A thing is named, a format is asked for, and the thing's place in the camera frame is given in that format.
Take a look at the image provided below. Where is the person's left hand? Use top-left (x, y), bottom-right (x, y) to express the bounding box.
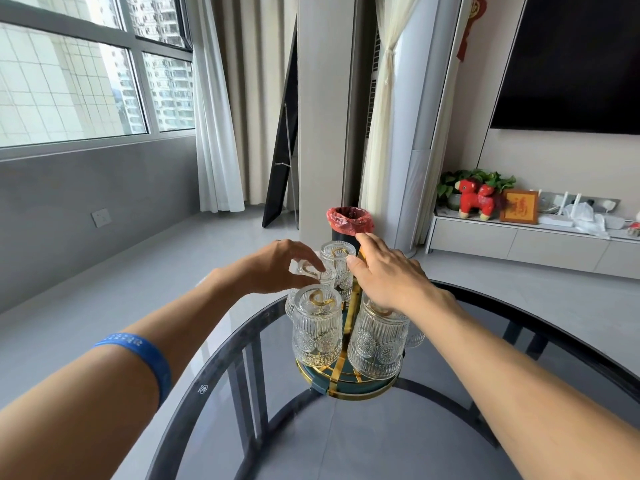
top-left (238, 239), bottom-right (327, 296)

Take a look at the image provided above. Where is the person's right hand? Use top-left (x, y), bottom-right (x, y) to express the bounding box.
top-left (346, 233), bottom-right (444, 316)

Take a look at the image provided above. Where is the gold and green cup rack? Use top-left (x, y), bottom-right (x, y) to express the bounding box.
top-left (295, 247), bottom-right (401, 401)

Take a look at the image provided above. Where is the person's left forearm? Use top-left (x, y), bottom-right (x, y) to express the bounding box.
top-left (0, 267), bottom-right (261, 480)

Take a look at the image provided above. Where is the person's right forearm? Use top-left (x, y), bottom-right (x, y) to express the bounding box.
top-left (400, 289), bottom-right (640, 480)

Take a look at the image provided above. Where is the black trash bin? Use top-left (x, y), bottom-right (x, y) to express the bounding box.
top-left (331, 229), bottom-right (363, 253)

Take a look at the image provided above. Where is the red trash bag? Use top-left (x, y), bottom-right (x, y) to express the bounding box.
top-left (326, 206), bottom-right (375, 237)

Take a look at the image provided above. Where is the red plush toy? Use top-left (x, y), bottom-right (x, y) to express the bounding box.
top-left (457, 178), bottom-right (497, 222)

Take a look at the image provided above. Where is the cream tied curtain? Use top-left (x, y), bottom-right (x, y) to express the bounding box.
top-left (359, 0), bottom-right (426, 231)

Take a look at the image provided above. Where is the green potted plant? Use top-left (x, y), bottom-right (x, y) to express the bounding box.
top-left (436, 168), bottom-right (517, 212)

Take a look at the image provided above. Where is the white standing air conditioner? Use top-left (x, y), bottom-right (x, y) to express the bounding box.
top-left (367, 0), bottom-right (475, 253)

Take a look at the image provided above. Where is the white sheer curtain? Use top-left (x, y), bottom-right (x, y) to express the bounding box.
top-left (185, 0), bottom-right (246, 214)

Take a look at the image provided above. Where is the beige curtain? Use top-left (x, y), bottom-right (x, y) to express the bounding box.
top-left (210, 0), bottom-right (299, 206)

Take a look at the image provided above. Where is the white television cabinet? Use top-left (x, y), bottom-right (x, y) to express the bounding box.
top-left (424, 207), bottom-right (640, 281)

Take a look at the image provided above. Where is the gold framed picture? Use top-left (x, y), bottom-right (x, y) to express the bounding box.
top-left (499, 189), bottom-right (540, 226)

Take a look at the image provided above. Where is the blue wristband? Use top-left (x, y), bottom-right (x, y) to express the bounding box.
top-left (93, 333), bottom-right (173, 409)

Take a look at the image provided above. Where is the white router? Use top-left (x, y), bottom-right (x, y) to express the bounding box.
top-left (537, 191), bottom-right (584, 228)

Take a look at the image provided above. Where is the white plastic bag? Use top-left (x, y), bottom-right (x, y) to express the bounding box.
top-left (564, 202), bottom-right (612, 240)

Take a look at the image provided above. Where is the grey power strip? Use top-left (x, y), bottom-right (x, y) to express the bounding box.
top-left (540, 192), bottom-right (622, 214)

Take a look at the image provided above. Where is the red hanging knot decoration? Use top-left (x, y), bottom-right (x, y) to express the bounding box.
top-left (456, 0), bottom-right (487, 63)

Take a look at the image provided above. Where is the grey framed window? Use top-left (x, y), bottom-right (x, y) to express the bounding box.
top-left (0, 0), bottom-right (197, 161)

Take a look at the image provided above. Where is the black leaning frame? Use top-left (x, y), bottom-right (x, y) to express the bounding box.
top-left (261, 19), bottom-right (300, 229)

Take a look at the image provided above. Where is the black table frame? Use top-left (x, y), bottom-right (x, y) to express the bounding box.
top-left (145, 280), bottom-right (640, 480)

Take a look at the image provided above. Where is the black wall television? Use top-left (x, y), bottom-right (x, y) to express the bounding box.
top-left (489, 0), bottom-right (640, 136)

